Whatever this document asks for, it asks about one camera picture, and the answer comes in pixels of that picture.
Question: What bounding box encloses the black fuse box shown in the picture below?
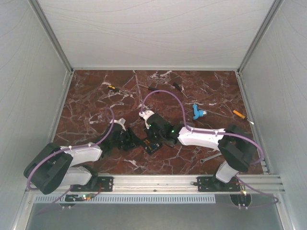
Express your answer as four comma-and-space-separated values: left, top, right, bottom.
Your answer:
142, 138, 163, 155

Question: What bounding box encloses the silver wrench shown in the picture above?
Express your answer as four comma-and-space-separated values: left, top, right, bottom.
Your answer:
200, 153, 221, 164

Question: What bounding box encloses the slotted grey cable duct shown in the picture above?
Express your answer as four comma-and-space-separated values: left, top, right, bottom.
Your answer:
33, 194, 216, 204

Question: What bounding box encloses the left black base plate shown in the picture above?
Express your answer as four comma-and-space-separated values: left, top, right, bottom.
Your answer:
71, 176, 114, 192

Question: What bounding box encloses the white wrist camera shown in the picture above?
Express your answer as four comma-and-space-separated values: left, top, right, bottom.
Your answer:
139, 110, 154, 120
114, 118, 126, 127

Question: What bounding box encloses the aluminium mounting rail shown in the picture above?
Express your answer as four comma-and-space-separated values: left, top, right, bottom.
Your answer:
26, 174, 286, 192

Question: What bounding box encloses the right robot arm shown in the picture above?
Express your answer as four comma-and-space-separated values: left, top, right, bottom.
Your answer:
139, 110, 257, 191

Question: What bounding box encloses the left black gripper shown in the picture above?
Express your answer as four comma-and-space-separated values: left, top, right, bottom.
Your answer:
112, 127, 144, 151

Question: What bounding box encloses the blue plastic tool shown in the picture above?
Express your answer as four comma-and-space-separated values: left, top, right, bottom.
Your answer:
192, 104, 208, 120

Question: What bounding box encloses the black screwdriver right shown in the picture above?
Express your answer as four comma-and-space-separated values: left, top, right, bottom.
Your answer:
173, 82, 187, 98

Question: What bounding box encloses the orange handle screwdriver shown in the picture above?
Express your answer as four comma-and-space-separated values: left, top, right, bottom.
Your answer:
233, 110, 246, 119

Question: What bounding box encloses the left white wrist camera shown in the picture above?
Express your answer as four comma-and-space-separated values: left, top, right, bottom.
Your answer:
114, 118, 126, 127

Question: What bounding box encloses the yellow black screwdriver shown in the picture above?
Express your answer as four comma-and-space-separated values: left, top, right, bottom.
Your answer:
107, 85, 120, 92

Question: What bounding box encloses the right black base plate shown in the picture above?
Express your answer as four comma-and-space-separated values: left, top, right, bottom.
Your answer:
193, 176, 241, 192

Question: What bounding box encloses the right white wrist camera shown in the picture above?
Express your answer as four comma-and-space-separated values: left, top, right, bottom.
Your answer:
139, 110, 154, 120

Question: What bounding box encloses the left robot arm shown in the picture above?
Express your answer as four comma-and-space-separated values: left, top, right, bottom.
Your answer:
24, 120, 142, 195

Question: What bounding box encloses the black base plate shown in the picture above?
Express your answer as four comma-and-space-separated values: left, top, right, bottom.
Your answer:
71, 176, 114, 192
193, 176, 241, 192

